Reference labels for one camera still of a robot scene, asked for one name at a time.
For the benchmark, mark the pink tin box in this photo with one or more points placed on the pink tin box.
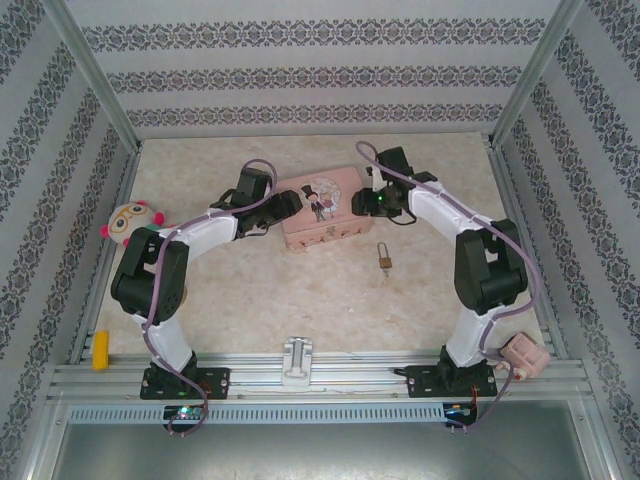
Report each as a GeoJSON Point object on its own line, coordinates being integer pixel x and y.
{"type": "Point", "coordinates": [340, 225]}

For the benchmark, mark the brass padlock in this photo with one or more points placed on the brass padlock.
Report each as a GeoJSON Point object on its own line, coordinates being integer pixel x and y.
{"type": "Point", "coordinates": [384, 261]}

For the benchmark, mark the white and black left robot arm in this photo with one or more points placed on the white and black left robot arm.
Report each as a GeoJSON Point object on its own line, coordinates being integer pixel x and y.
{"type": "Point", "coordinates": [135, 285]}

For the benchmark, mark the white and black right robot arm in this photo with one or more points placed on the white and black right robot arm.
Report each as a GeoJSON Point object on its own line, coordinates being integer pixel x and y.
{"type": "Point", "coordinates": [490, 280]}

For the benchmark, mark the plush doll with glasses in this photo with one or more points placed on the plush doll with glasses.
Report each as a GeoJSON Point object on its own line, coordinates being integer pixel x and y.
{"type": "Point", "coordinates": [127, 220]}

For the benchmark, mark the pink toy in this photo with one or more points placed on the pink toy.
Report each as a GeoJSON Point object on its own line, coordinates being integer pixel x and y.
{"type": "Point", "coordinates": [527, 355]}

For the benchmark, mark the right circuit board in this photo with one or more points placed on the right circuit board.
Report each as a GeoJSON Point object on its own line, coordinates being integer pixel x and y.
{"type": "Point", "coordinates": [457, 411]}

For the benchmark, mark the circuit board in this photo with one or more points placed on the circuit board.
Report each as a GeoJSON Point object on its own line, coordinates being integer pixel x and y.
{"type": "Point", "coordinates": [184, 413]}
{"type": "Point", "coordinates": [457, 411]}

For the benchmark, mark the yellow block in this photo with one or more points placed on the yellow block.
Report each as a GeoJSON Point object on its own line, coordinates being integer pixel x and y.
{"type": "Point", "coordinates": [101, 350]}

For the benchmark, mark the left circuit board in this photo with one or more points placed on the left circuit board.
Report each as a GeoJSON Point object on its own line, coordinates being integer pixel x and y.
{"type": "Point", "coordinates": [184, 413]}

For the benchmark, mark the grey metal panel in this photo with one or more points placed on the grey metal panel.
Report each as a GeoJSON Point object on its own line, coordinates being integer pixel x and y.
{"type": "Point", "coordinates": [320, 450]}

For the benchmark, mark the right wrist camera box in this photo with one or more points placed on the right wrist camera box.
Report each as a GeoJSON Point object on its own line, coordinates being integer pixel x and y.
{"type": "Point", "coordinates": [376, 175]}

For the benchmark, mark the aluminium side rail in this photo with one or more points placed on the aluminium side rail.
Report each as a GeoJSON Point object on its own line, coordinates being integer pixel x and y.
{"type": "Point", "coordinates": [507, 200]}
{"type": "Point", "coordinates": [129, 175]}

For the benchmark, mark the white clamp bracket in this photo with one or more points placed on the white clamp bracket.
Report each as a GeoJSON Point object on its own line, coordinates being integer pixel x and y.
{"type": "Point", "coordinates": [298, 362]}

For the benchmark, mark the aluminium cross rail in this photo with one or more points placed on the aluminium cross rail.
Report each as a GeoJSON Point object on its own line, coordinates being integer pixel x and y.
{"type": "Point", "coordinates": [350, 372]}

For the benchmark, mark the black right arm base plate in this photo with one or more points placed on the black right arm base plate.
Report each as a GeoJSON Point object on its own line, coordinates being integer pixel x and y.
{"type": "Point", "coordinates": [422, 382]}

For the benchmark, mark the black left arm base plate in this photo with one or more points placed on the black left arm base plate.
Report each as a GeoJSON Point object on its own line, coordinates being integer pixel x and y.
{"type": "Point", "coordinates": [215, 382]}

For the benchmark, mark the aluminium corner post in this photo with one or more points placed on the aluminium corner post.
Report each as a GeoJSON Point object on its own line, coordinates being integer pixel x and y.
{"type": "Point", "coordinates": [92, 75]}
{"type": "Point", "coordinates": [532, 75]}

